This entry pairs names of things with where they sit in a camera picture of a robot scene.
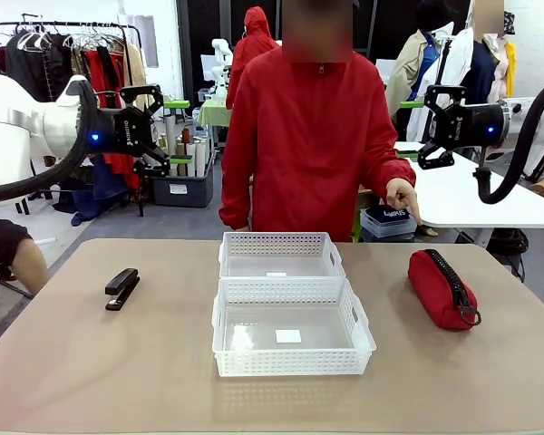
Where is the person's right forearm red sleeve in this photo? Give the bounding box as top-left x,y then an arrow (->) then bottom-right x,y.
218,171 -> 255,231

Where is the red hanging dress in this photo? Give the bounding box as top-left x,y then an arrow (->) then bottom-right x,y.
83,49 -> 141,191

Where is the black metal clothes rack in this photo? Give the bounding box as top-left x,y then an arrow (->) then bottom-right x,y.
0,13 -> 146,218

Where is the white work table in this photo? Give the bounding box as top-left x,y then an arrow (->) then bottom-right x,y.
392,140 -> 544,248

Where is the background person in navy top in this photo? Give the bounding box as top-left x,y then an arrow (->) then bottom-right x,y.
461,0 -> 518,105

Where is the person's left hand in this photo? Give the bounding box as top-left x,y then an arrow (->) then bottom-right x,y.
385,178 -> 424,226

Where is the black hanging garment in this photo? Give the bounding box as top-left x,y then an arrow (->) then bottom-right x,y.
4,34 -> 73,103

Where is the tall white cardboard tube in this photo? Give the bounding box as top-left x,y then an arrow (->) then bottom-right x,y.
165,115 -> 178,178

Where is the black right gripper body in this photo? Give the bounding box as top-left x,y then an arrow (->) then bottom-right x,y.
433,101 -> 505,150

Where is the seated person in black shorts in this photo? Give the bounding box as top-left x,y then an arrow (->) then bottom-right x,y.
0,206 -> 50,298

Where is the white perforated plastic basket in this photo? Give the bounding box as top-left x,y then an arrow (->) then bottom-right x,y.
218,231 -> 347,280
211,276 -> 377,377

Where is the person in red jacket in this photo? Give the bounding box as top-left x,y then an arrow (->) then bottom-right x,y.
218,0 -> 423,244

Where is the white coat on stand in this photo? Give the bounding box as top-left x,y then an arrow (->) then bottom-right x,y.
407,26 -> 475,141

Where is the blue clothing pile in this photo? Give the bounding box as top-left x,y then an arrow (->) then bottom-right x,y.
52,153 -> 131,227

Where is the dark bag under table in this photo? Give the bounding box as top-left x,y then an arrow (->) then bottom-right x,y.
487,228 -> 529,282

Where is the background person in red hoodie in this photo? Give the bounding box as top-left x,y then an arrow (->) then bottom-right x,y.
226,6 -> 280,110

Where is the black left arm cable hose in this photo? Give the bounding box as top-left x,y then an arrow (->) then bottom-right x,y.
0,79 -> 100,205

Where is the grey plastic storage bin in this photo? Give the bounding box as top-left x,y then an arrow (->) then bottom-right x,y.
151,174 -> 215,208

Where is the black stapler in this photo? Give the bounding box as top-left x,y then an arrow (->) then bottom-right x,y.
104,267 -> 141,312

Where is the clear box with dark cloth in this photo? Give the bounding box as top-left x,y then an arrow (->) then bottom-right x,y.
360,206 -> 418,239

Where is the red zipper pencil pouch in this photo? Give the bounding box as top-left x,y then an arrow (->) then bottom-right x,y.
407,248 -> 482,331

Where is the beige hanging garment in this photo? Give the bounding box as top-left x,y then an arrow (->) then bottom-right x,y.
124,43 -> 149,110

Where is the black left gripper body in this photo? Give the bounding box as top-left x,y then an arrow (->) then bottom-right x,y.
89,104 -> 158,158

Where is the table with green cloth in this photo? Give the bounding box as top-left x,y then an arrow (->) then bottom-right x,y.
197,98 -> 232,131

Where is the person's left forearm red sleeve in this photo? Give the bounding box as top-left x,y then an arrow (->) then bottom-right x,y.
366,149 -> 417,189

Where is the mannequin in beige coat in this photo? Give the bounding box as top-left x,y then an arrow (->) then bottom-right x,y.
385,0 -> 454,141

